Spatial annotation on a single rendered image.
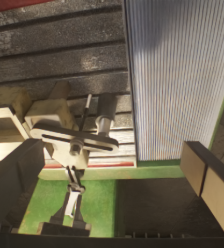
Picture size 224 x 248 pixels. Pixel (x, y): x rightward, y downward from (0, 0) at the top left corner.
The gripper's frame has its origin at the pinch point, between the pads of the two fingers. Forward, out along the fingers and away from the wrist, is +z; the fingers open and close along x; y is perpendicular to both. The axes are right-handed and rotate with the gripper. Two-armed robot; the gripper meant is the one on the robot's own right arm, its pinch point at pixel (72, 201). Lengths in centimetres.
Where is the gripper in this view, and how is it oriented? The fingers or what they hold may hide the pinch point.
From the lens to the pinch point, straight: 62.8
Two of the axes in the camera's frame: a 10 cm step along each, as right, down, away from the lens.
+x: -9.6, -2.6, -1.5
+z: 0.6, -6.7, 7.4
